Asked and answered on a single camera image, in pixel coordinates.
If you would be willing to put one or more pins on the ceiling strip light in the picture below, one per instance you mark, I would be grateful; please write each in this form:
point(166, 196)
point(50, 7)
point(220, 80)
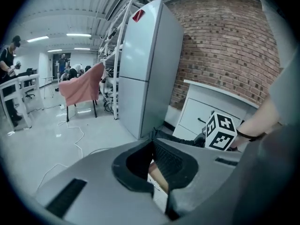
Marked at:
point(78, 35)
point(37, 39)

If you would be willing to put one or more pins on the white shelf rack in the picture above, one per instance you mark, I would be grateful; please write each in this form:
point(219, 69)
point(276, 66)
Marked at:
point(112, 55)

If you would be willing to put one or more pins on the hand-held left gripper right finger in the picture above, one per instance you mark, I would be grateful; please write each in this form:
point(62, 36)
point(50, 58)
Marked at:
point(206, 170)

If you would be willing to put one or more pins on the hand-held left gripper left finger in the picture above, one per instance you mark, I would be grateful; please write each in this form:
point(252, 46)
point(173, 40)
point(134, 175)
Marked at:
point(100, 196)

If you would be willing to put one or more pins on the black wristband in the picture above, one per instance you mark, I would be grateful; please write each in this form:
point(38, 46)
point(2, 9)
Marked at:
point(252, 137)

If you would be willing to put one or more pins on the red sticker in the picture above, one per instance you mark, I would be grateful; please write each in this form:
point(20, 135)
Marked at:
point(138, 15)

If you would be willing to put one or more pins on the white table frame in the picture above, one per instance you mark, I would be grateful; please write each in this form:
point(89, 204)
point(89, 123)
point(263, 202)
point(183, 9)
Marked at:
point(21, 88)

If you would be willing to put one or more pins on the person's right forearm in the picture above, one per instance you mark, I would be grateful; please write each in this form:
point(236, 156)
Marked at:
point(260, 118)

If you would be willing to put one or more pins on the grey refrigerator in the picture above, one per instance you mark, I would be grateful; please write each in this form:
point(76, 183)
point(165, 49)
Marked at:
point(143, 67)

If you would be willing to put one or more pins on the black office chair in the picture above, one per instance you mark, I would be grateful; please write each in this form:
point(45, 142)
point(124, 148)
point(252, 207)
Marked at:
point(30, 81)

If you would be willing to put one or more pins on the white desk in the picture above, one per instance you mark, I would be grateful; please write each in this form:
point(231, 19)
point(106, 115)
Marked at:
point(194, 107)

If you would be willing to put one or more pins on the person's white shirt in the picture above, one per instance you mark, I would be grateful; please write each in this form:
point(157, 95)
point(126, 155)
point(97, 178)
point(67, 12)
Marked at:
point(286, 78)

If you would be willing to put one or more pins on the pink armchair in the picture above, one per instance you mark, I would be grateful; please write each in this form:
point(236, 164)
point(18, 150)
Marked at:
point(82, 88)

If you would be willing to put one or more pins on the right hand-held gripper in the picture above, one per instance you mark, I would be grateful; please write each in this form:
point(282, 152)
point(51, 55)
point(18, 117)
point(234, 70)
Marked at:
point(221, 132)

